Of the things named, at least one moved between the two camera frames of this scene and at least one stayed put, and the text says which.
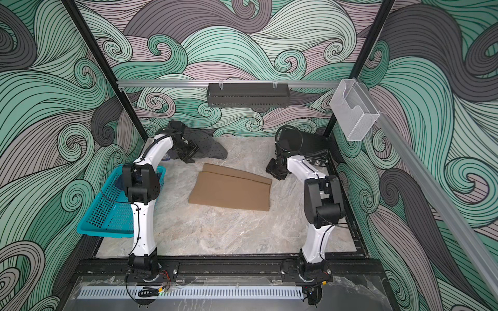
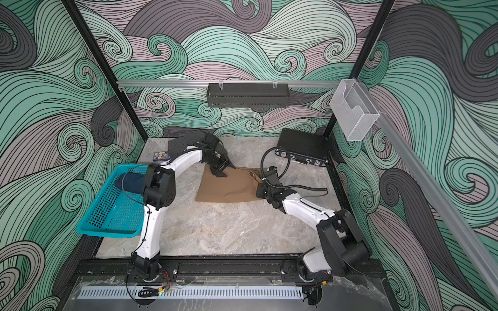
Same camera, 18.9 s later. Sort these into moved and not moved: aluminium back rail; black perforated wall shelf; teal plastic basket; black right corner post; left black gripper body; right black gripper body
Moved: left black gripper body; right black gripper body
Not moved: black perforated wall shelf; black right corner post; aluminium back rail; teal plastic basket
